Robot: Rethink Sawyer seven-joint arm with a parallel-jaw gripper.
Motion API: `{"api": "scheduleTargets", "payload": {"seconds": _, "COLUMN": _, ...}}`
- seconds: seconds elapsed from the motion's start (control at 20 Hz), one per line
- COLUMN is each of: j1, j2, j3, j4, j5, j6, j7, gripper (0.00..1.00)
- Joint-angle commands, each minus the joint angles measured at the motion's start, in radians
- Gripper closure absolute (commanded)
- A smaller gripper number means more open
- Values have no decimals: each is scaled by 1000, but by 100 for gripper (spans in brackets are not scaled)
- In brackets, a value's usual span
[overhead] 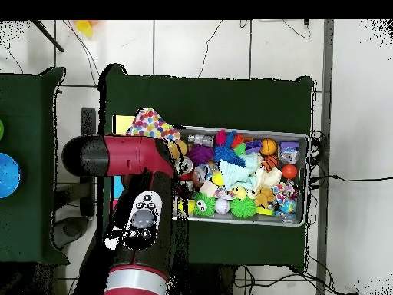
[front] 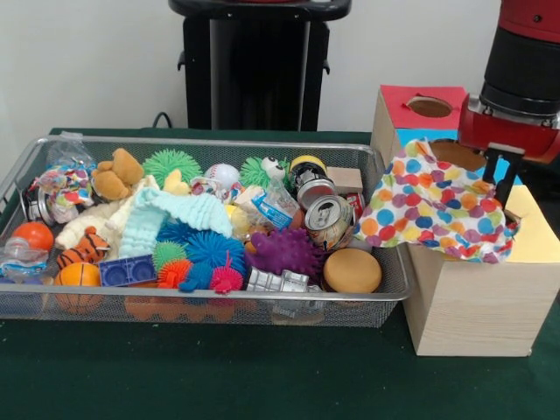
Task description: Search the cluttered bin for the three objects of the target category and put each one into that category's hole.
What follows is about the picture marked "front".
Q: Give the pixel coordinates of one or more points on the orange ball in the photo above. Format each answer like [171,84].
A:
[35,236]

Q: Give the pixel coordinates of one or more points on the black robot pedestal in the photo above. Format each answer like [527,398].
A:
[262,65]

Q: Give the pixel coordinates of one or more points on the blue spiky ball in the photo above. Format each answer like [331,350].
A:
[214,249]

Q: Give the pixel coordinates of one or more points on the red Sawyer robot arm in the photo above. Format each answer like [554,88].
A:
[520,65]

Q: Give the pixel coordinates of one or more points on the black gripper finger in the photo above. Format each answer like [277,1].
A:
[490,168]
[507,179]

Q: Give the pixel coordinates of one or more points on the wooden box with three holes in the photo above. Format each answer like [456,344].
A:
[477,315]

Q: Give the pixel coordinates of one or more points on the crushed drink can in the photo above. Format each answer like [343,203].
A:
[328,219]

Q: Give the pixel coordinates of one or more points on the light blue knitted cloth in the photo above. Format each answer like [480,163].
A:
[144,219]

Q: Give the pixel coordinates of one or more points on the white baseball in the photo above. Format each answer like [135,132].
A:
[223,175]

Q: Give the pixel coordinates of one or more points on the green spiky ball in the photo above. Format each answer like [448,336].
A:
[168,164]

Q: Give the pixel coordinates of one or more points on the polka dot cloth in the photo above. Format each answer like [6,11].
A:
[429,210]

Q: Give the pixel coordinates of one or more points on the purple spiky ball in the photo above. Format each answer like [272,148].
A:
[284,251]

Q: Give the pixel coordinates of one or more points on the shallow mesh bin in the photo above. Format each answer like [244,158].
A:
[372,306]

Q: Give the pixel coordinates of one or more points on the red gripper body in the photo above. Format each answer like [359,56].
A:
[503,133]

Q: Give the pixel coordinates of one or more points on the brown teddy bear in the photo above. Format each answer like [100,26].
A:
[116,175]

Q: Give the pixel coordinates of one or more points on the green spiky toy with eyes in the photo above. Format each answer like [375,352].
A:
[256,172]

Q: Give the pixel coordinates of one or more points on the orange round sponge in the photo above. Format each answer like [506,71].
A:
[352,269]

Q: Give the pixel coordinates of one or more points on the dark green tablecloth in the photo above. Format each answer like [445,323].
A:
[306,385]

